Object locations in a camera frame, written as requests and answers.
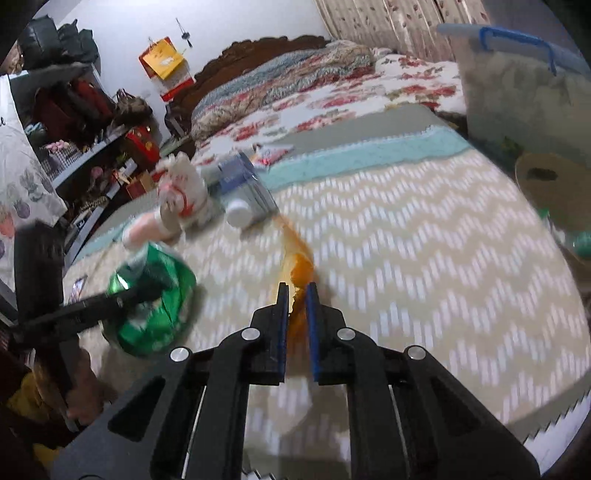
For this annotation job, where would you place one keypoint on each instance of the person's left hand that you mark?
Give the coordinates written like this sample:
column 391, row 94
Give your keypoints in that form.
column 87, row 392

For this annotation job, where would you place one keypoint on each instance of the white red-print packet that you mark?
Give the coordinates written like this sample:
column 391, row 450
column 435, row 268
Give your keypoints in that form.
column 182, row 189

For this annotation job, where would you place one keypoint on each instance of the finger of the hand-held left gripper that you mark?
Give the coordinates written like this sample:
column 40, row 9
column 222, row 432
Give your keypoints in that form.
column 120, row 300

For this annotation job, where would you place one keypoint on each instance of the brown handbag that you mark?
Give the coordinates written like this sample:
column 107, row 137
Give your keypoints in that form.
column 131, row 108

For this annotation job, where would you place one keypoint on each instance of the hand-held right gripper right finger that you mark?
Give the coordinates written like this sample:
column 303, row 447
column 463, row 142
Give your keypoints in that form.
column 314, row 323

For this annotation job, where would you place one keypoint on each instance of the green plastic bottle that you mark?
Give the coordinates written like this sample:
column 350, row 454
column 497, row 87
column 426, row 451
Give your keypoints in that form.
column 579, row 244

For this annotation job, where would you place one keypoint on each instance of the floral curtain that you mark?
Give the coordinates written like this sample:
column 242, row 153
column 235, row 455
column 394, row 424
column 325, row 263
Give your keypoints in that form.
column 383, row 23

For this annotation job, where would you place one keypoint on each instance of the white bottle with blue label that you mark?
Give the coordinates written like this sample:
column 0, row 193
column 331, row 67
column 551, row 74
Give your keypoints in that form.
column 247, row 184

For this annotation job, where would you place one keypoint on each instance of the red bags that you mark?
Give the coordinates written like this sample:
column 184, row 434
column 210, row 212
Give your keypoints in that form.
column 74, row 106

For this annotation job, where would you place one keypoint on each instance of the dark wooden headboard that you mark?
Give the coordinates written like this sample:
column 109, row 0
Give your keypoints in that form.
column 231, row 60

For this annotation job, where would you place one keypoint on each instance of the yellow and red paper bag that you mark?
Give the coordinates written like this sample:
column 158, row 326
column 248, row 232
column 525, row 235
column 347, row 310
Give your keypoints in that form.
column 161, row 62

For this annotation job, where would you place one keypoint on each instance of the floral bed sheet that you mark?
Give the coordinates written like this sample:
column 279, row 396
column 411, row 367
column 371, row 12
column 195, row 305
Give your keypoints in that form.
column 369, row 92

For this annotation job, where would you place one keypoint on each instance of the orange plastic wrapper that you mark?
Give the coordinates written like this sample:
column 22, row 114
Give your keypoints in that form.
column 302, row 272

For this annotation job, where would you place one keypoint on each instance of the hanging dark tassel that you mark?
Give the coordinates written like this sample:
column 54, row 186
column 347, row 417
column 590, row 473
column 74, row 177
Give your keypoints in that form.
column 183, row 32

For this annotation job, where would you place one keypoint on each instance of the black bags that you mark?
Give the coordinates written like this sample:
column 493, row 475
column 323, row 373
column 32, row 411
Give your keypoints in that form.
column 55, row 41

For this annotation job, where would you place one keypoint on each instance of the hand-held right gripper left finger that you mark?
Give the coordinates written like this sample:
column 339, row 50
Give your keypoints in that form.
column 280, row 323

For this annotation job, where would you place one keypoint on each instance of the metal shelf rack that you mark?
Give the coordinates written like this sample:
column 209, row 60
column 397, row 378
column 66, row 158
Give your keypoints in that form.
column 78, row 157

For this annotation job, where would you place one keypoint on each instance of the red and white wrapper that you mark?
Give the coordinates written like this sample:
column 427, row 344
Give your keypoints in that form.
column 270, row 152

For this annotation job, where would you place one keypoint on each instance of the grey bed sheet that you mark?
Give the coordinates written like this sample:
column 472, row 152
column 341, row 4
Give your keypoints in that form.
column 351, row 131

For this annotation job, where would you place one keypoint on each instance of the beige zigzag blanket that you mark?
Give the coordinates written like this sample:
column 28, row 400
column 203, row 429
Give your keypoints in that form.
column 415, row 258

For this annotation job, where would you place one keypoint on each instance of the white plant-print cloth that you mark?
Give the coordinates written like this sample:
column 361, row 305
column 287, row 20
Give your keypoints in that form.
column 23, row 184

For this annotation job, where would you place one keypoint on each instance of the folded floral quilt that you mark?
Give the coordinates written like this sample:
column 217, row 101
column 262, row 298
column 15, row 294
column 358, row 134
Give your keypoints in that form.
column 286, row 78

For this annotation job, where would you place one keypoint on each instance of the pink plastic tube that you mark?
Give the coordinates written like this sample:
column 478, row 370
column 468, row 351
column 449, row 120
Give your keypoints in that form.
column 147, row 230

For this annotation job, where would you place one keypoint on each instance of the green snack bag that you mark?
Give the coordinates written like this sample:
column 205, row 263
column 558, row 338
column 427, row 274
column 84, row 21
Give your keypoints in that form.
column 157, row 323

